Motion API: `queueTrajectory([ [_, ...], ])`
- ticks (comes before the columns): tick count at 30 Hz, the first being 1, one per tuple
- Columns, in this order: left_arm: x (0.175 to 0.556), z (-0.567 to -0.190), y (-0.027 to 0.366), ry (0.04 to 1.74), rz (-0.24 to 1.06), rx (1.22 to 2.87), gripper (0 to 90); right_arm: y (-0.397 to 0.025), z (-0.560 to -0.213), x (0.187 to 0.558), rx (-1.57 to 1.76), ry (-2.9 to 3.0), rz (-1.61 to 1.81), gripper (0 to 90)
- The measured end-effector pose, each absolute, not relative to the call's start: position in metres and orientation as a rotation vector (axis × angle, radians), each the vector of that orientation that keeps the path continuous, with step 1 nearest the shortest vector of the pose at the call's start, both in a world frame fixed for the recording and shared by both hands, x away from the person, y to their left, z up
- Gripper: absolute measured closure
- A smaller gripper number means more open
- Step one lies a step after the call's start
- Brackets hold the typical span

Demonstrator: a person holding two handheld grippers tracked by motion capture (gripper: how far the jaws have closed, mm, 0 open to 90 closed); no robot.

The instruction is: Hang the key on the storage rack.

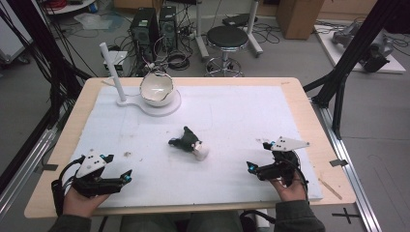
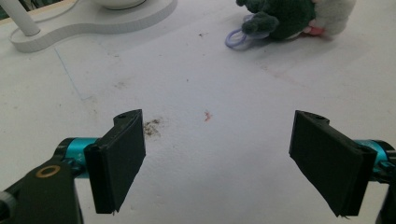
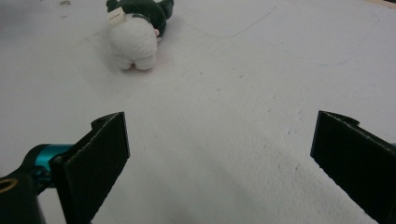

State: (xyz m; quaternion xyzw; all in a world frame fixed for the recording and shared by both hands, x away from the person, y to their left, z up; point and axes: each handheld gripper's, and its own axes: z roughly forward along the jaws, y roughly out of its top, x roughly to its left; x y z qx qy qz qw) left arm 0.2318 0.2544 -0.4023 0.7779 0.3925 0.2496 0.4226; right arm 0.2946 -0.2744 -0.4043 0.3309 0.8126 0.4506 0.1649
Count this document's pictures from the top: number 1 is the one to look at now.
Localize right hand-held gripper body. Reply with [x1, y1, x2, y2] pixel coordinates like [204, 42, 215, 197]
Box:
[257, 135, 310, 189]

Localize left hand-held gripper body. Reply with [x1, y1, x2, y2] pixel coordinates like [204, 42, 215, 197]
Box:
[72, 150, 126, 198]

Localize dark toy chicken white base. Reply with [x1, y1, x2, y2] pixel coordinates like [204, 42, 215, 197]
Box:
[167, 126, 210, 162]

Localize white stand with pole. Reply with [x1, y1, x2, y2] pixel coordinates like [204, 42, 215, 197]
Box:
[99, 42, 182, 118]

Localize person's right hand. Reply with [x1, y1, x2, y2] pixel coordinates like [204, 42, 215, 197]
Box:
[270, 173, 308, 203]

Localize person's left hand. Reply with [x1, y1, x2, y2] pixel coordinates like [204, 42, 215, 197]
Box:
[62, 187, 110, 218]

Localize white foam mat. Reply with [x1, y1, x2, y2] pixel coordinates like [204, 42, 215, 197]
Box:
[64, 85, 324, 209]

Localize thin wooden stick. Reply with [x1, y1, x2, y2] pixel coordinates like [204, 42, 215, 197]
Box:
[318, 178, 343, 201]

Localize light wooden table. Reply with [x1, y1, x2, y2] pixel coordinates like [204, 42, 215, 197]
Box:
[23, 76, 357, 219]

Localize person's legs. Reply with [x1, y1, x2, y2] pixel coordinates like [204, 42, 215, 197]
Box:
[119, 211, 244, 232]

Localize white cracked eggshell bowl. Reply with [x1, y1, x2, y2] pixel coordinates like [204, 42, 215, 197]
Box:
[139, 72, 177, 108]

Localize white box device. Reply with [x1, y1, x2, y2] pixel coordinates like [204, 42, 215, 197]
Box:
[102, 50, 131, 77]

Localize black round stool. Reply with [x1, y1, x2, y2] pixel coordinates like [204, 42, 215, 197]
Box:
[204, 25, 249, 77]

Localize flat black device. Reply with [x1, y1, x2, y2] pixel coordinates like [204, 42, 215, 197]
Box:
[221, 13, 259, 28]

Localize large black computer tower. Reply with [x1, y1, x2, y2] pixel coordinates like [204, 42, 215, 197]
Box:
[130, 7, 160, 64]

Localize brown cardboard box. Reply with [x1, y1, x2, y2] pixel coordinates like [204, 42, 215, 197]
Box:
[276, 0, 325, 41]

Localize clear plastic bag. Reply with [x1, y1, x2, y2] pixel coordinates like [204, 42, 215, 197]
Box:
[73, 13, 114, 32]

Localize small black computer tower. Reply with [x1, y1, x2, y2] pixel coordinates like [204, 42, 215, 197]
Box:
[158, 5, 179, 50]

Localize grey machine on board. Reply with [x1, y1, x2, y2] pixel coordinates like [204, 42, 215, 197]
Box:
[332, 22, 395, 73]

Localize white floor board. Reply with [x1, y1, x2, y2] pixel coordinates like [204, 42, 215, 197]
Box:
[313, 23, 407, 74]

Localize round white table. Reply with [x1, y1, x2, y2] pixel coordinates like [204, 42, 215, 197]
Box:
[42, 0, 98, 15]

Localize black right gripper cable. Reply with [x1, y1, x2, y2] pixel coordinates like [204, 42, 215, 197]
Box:
[289, 151, 310, 204]

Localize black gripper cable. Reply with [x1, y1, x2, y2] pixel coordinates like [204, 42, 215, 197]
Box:
[51, 154, 86, 217]
[289, 151, 310, 204]

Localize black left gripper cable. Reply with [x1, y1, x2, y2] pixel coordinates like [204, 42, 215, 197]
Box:
[51, 154, 86, 217]

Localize thick black cable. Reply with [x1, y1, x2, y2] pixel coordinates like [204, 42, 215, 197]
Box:
[240, 209, 278, 232]

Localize aluminium rail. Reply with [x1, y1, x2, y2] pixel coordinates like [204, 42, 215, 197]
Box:
[309, 96, 384, 232]
[0, 128, 58, 221]

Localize coiled black cable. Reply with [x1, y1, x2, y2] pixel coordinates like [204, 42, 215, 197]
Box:
[166, 50, 191, 71]

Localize black metal frame with cables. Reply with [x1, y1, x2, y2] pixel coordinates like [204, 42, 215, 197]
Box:
[0, 0, 93, 194]

